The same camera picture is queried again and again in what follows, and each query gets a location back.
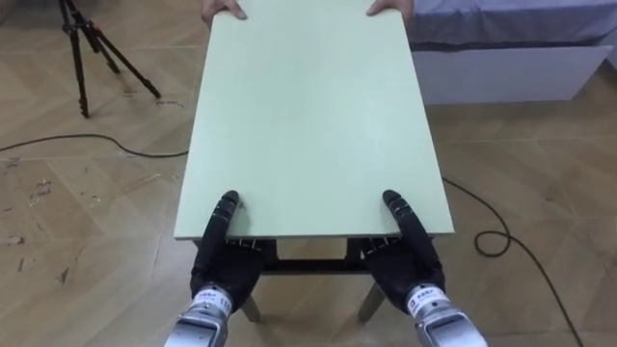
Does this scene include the pale green table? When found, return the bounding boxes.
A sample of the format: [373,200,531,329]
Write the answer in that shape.
[173,0,455,325]

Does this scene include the grey bed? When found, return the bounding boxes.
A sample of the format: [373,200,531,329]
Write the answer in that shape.
[403,0,617,106]

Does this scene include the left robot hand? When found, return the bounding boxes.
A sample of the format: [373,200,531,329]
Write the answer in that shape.
[189,189,266,315]

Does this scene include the black camera tripod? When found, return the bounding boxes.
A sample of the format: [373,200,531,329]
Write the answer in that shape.
[56,0,163,120]

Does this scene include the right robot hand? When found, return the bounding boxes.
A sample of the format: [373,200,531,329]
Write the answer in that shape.
[362,189,446,316]

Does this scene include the black floor cable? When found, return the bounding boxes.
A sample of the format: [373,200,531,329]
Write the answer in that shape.
[0,133,586,347]

